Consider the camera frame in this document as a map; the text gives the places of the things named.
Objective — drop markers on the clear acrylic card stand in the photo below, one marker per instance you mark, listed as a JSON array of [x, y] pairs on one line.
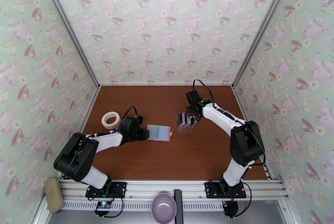
[[182, 126]]

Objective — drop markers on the pink card holder wallet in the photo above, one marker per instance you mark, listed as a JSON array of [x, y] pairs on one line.
[[169, 133]]

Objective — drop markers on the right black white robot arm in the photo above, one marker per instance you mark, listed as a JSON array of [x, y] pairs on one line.
[[246, 142]]

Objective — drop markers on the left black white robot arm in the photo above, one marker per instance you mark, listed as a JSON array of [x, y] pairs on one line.
[[75, 158]]

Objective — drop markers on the beige masking tape roll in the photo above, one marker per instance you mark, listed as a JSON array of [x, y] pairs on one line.
[[109, 120]]

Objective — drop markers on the purple bowl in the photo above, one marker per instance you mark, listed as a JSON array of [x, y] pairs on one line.
[[163, 207]]

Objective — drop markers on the green circuit board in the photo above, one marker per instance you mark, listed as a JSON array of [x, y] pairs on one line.
[[103, 205]]

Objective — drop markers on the beige fabric pouch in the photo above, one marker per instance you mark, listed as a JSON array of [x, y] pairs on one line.
[[54, 196]]

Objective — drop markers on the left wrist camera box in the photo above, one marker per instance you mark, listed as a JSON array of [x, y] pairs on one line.
[[138, 120]]

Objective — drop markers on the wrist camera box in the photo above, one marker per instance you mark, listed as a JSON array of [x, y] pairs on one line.
[[138, 120], [192, 96]]

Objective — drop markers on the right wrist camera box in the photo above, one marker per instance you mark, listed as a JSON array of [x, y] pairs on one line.
[[192, 96]]

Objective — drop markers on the aluminium frame rail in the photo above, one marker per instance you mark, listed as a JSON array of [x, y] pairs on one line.
[[161, 186]]

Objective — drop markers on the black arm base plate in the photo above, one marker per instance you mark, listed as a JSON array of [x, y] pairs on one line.
[[118, 189], [212, 190]]

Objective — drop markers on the black upright post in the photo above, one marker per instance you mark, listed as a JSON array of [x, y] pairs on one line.
[[178, 205]]

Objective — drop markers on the aluminium corner post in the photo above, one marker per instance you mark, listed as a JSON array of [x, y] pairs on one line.
[[67, 27], [263, 27]]

